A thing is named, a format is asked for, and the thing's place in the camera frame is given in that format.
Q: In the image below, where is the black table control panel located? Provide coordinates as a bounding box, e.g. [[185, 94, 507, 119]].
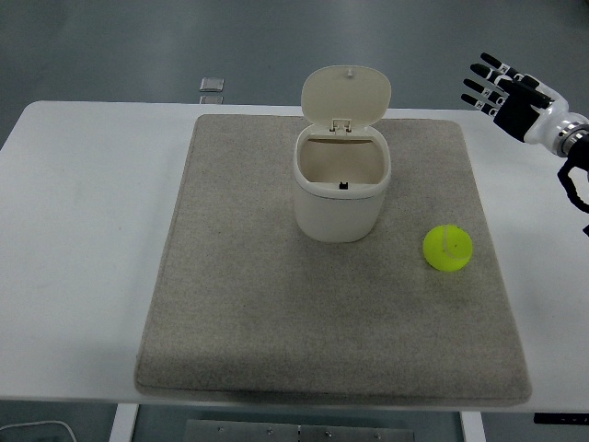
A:
[[533, 413, 589, 425]]

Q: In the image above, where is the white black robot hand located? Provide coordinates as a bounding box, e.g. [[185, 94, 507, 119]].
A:
[[461, 52, 572, 145]]

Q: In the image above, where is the yellow-green tennis ball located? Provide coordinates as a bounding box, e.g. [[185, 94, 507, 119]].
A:
[[422, 223, 474, 273]]

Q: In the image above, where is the cream plastic box with lid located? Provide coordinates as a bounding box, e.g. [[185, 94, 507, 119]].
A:
[[293, 65, 393, 244]]

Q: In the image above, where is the white table leg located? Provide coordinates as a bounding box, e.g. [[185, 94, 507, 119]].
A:
[[109, 403, 139, 442], [459, 411, 484, 442]]

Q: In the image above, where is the white cable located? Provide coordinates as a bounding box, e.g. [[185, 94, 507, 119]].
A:
[[0, 419, 77, 442]]

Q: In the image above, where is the beige fabric mat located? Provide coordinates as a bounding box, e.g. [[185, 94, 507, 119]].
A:
[[133, 113, 534, 409]]

